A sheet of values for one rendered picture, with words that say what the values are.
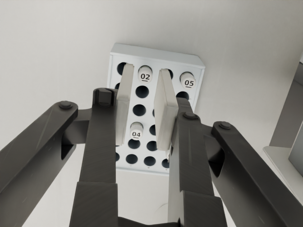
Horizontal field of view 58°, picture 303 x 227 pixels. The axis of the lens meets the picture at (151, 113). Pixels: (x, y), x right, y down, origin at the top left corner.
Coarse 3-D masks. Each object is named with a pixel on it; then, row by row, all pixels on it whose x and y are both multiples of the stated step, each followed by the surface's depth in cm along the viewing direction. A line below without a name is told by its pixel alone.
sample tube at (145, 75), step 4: (140, 68) 24; (144, 68) 23; (148, 68) 24; (140, 72) 23; (144, 72) 23; (148, 72) 23; (140, 76) 23; (144, 76) 23; (148, 76) 23; (140, 80) 23; (144, 80) 23; (148, 80) 23
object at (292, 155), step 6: (300, 126) 23; (300, 132) 22; (300, 138) 22; (294, 144) 23; (300, 144) 22; (294, 150) 23; (300, 150) 22; (294, 156) 23; (300, 156) 22; (294, 162) 22; (300, 162) 22; (300, 168) 22
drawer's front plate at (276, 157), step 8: (264, 152) 24; (272, 152) 24; (280, 152) 24; (288, 152) 25; (264, 160) 24; (272, 160) 23; (280, 160) 23; (288, 160) 23; (272, 168) 23; (280, 168) 22; (288, 168) 22; (280, 176) 21; (288, 176) 21; (296, 176) 21; (288, 184) 20; (296, 184) 20; (296, 192) 20
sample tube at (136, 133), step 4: (132, 124) 27; (136, 124) 26; (140, 124) 27; (132, 128) 26; (136, 128) 25; (140, 128) 26; (132, 132) 25; (136, 132) 25; (140, 132) 25; (132, 136) 26; (136, 136) 26; (140, 136) 26
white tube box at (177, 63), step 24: (120, 48) 25; (144, 48) 26; (120, 72) 25; (192, 72) 24; (144, 96) 26; (192, 96) 25; (144, 120) 26; (144, 144) 28; (120, 168) 29; (144, 168) 29; (168, 168) 29
